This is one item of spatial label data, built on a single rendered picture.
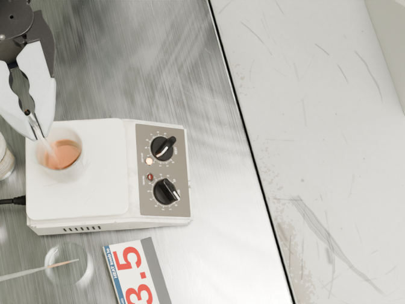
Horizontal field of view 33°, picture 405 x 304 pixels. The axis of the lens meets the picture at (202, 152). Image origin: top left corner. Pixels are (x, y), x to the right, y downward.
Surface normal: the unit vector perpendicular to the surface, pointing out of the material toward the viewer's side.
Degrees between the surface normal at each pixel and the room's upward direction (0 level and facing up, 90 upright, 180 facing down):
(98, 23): 0
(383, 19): 90
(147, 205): 30
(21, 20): 1
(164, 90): 0
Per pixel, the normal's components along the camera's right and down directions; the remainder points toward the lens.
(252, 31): 0.06, -0.28
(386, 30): -0.97, 0.22
